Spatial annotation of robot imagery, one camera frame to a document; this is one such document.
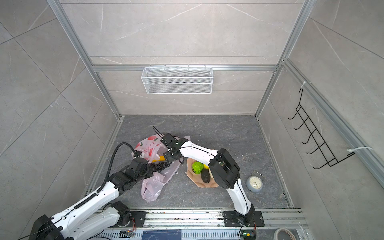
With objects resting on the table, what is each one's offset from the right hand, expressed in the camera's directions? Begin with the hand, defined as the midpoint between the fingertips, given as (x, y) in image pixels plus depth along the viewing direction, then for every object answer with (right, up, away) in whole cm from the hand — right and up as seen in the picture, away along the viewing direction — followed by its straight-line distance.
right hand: (172, 155), depth 91 cm
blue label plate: (+5, -34, -22) cm, 40 cm away
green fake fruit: (+16, -5, -8) cm, 18 cm away
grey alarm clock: (+48, -14, -10) cm, 51 cm away
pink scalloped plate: (+16, -12, -6) cm, 21 cm away
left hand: (-10, -4, -8) cm, 14 cm away
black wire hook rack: (+69, +10, -28) cm, 75 cm away
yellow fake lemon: (+21, -6, -4) cm, 22 cm away
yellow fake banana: (-4, 0, -10) cm, 11 cm away
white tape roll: (+56, -31, -21) cm, 67 cm away
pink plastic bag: (-11, +6, -7) cm, 15 cm away
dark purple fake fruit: (+20, -10, -8) cm, 24 cm away
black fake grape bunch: (-8, -6, -3) cm, 11 cm away
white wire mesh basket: (+2, +50, +10) cm, 51 cm away
